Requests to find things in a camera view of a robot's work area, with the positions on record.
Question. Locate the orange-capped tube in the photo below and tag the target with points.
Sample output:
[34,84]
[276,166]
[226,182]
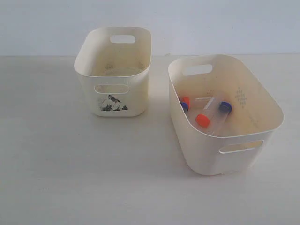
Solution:
[195,101]
[204,118]

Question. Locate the blue-capped tube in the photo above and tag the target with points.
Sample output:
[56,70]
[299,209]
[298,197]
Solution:
[222,110]
[184,107]

